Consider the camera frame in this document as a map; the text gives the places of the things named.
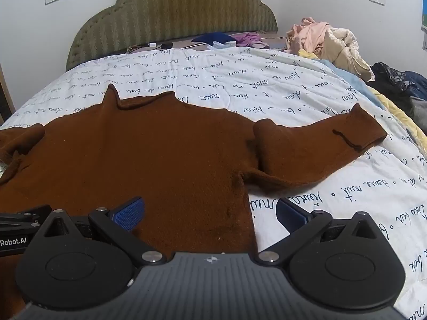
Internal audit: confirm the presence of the grey pillow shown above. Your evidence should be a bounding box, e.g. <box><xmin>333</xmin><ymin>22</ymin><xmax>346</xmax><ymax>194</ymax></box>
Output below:
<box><xmin>410</xmin><ymin>96</ymin><xmax>427</xmax><ymax>125</ymax></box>

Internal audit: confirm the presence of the dark blue cloth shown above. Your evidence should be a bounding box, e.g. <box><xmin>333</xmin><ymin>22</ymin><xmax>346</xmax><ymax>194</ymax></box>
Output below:
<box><xmin>191</xmin><ymin>32</ymin><xmax>236</xmax><ymax>44</ymax></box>

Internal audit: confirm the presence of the wall poster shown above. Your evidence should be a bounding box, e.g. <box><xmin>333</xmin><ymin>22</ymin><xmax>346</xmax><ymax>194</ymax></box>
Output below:
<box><xmin>421</xmin><ymin>0</ymin><xmax>427</xmax><ymax>50</ymax></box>

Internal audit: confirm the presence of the dark clothes pile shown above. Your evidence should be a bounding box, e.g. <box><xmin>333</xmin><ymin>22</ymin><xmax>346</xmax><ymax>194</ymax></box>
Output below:
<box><xmin>365</xmin><ymin>62</ymin><xmax>427</xmax><ymax>101</ymax></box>

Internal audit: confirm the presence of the pink clothes pile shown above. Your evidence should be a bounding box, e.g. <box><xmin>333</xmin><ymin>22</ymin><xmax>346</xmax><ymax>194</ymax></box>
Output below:
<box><xmin>285</xmin><ymin>17</ymin><xmax>334</xmax><ymax>55</ymax></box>

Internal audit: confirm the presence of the light blue blanket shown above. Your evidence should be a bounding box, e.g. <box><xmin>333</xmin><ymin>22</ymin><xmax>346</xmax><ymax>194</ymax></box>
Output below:
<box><xmin>320</xmin><ymin>58</ymin><xmax>384</xmax><ymax>109</ymax></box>

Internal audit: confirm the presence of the purple cloth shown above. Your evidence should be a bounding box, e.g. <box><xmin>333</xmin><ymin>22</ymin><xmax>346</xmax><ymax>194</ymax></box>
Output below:
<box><xmin>230</xmin><ymin>32</ymin><xmax>271</xmax><ymax>49</ymax></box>

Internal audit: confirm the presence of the cream quilted cloth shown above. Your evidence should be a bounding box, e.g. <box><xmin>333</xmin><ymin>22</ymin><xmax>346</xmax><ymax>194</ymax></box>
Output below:
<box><xmin>314</xmin><ymin>27</ymin><xmax>375</xmax><ymax>81</ymax></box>

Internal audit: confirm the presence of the pale blue cloth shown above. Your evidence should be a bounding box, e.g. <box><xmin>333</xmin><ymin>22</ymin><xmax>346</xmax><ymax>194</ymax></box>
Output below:
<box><xmin>207</xmin><ymin>40</ymin><xmax>237</xmax><ymax>50</ymax></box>

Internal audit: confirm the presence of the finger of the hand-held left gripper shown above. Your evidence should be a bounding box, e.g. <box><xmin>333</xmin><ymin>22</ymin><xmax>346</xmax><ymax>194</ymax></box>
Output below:
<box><xmin>0</xmin><ymin>204</ymin><xmax>52</xmax><ymax>229</ymax></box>

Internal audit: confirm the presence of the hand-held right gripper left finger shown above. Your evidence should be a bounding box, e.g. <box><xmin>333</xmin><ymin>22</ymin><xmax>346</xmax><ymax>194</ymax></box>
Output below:
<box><xmin>35</xmin><ymin>197</ymin><xmax>167</xmax><ymax>267</ymax></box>

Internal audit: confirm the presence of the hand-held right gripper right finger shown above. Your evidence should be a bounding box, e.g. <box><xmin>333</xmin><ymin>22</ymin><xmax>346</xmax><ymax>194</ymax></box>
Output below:
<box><xmin>255</xmin><ymin>197</ymin><xmax>389</xmax><ymax>265</ymax></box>

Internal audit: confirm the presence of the white script-printed blanket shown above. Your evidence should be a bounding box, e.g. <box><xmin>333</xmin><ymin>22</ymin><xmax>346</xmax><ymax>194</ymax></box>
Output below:
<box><xmin>0</xmin><ymin>47</ymin><xmax>427</xmax><ymax>320</ymax></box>

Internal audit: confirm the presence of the green padded headboard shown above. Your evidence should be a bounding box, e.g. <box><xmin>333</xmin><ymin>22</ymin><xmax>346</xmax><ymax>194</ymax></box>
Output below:
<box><xmin>66</xmin><ymin>0</ymin><xmax>278</xmax><ymax>71</ymax></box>

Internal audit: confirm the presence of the brown knit sweater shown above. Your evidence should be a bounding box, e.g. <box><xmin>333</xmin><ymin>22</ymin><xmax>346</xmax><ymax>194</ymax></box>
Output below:
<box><xmin>0</xmin><ymin>83</ymin><xmax>388</xmax><ymax>320</ymax></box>

